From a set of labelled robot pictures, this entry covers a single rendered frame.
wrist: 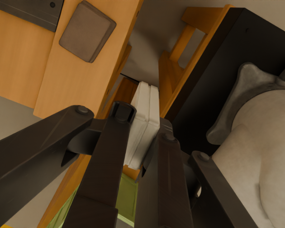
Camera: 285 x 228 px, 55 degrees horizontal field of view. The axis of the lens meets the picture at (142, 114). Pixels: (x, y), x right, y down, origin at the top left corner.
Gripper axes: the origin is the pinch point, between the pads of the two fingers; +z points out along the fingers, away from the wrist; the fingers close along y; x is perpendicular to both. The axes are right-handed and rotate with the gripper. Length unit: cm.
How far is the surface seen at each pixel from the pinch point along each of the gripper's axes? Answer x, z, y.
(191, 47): -5, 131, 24
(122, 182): -40, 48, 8
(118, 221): -52, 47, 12
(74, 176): -46, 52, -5
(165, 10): 6, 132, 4
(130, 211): -40, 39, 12
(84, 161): -40, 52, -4
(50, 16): -3.3, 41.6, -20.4
